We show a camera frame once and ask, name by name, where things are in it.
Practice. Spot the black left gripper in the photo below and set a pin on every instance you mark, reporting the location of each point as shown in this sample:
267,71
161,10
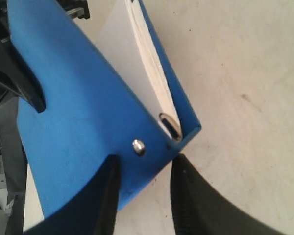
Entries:
15,74

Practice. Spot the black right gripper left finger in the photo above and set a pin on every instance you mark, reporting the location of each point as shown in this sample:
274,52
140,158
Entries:
92,211

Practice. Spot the blue binder folder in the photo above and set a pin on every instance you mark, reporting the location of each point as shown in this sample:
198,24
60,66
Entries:
90,112

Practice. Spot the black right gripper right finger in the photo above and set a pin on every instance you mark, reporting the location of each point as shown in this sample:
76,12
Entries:
198,209

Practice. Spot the white paper stack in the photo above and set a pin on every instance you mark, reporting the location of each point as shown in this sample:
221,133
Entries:
126,43

